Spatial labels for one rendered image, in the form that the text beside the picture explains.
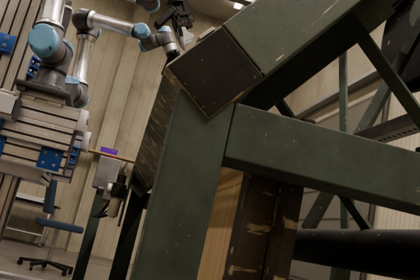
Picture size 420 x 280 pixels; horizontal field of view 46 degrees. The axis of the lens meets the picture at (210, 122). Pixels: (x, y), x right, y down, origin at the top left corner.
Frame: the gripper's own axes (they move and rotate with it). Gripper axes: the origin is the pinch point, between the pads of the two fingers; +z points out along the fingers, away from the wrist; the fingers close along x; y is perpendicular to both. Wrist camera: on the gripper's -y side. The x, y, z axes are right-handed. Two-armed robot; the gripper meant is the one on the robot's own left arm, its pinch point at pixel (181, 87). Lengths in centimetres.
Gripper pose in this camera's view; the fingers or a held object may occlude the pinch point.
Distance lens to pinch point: 271.1
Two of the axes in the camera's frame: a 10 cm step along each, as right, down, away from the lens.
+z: 3.4, 9.3, -1.5
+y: 7.0, -3.6, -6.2
